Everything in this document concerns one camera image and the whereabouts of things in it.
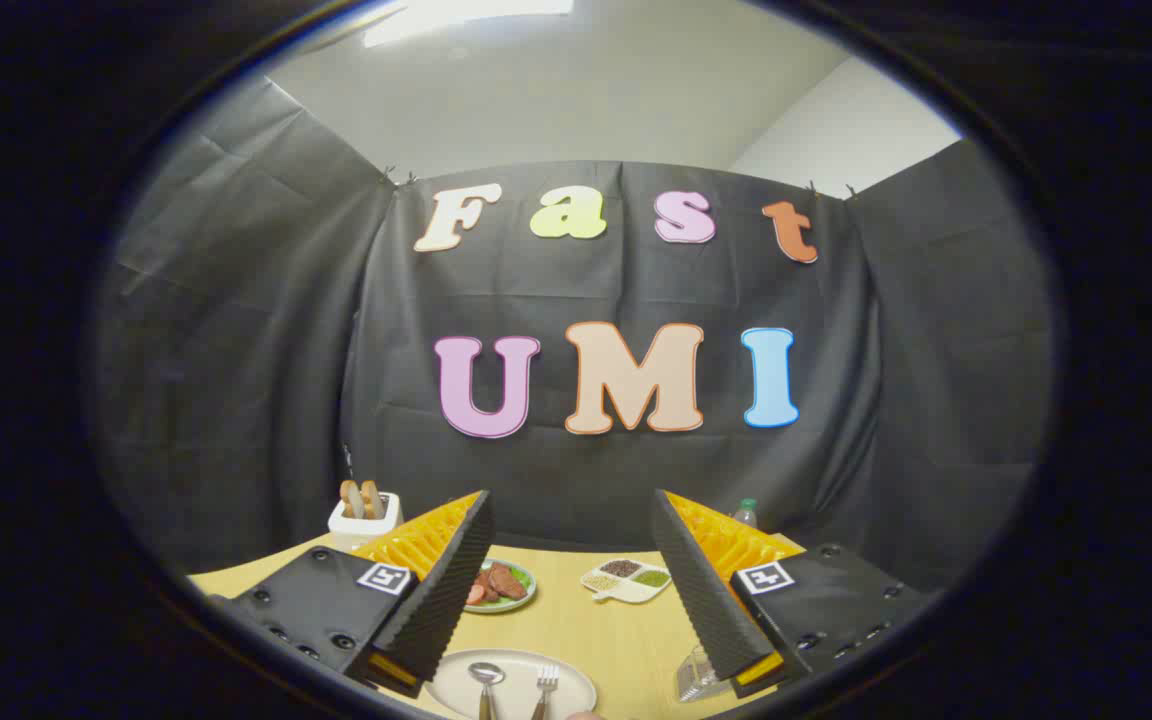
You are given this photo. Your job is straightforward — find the white toaster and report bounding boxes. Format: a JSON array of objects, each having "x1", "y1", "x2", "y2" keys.
[{"x1": 327, "y1": 490, "x2": 404, "y2": 549}]

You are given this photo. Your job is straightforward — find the white round plate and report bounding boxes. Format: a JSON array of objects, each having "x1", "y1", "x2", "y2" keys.
[{"x1": 424, "y1": 648, "x2": 598, "y2": 720}]

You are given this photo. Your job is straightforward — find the clear plastic strainer box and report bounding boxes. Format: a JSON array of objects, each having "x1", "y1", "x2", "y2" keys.
[{"x1": 675, "y1": 645, "x2": 737, "y2": 704}]

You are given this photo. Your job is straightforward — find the light green plate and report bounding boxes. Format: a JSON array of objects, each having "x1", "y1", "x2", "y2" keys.
[{"x1": 463, "y1": 558, "x2": 538, "y2": 614}]

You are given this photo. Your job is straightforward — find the brown meat slice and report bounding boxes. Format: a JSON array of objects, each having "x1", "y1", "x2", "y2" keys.
[{"x1": 484, "y1": 562, "x2": 529, "y2": 602}]

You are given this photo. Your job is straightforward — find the white divided condiment dish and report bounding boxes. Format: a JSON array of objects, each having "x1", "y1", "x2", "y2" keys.
[{"x1": 580, "y1": 558, "x2": 674, "y2": 605}]

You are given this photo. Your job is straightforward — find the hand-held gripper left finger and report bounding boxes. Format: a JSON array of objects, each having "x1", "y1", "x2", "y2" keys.
[{"x1": 208, "y1": 489, "x2": 497, "y2": 700}]

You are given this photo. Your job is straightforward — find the wooden handled metal spoon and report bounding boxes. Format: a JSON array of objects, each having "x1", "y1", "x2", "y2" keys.
[{"x1": 467, "y1": 661, "x2": 506, "y2": 720}]

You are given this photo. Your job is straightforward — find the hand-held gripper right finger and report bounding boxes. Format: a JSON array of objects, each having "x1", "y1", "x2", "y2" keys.
[{"x1": 650, "y1": 489, "x2": 937, "y2": 700}]

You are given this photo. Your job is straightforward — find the wooden handled metal fork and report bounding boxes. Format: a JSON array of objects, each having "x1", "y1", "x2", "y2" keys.
[{"x1": 530, "y1": 664, "x2": 561, "y2": 720}]

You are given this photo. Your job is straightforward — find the ceiling light panel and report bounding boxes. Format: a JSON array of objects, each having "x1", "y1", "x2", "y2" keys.
[{"x1": 364, "y1": 0, "x2": 575, "y2": 48}]

